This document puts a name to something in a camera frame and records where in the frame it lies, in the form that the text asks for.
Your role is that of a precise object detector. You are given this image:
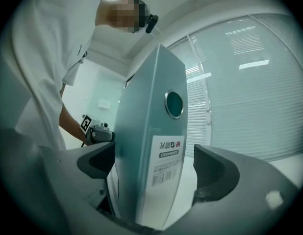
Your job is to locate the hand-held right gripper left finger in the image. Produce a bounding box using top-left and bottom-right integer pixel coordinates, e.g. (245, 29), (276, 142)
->
(41, 141), (132, 235)

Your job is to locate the grey-blue box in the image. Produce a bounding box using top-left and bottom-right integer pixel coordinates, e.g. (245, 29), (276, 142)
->
(106, 43), (188, 231)

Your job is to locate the person's left forearm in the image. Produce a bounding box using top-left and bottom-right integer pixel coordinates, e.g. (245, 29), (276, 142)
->
(58, 83), (86, 142)

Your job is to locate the black head camera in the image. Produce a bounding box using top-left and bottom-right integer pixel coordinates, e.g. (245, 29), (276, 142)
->
(145, 14), (159, 34)

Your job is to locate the person's head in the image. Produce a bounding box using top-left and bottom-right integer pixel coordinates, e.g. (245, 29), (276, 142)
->
(94, 0), (152, 34)

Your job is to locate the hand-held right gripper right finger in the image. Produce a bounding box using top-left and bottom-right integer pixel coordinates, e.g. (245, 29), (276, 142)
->
(163, 144), (303, 235)

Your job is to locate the person's white shirt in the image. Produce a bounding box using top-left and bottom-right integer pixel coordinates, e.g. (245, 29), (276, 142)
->
(0, 0), (106, 152)

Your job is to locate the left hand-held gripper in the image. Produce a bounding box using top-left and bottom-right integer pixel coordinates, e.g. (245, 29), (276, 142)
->
(79, 115), (116, 146)

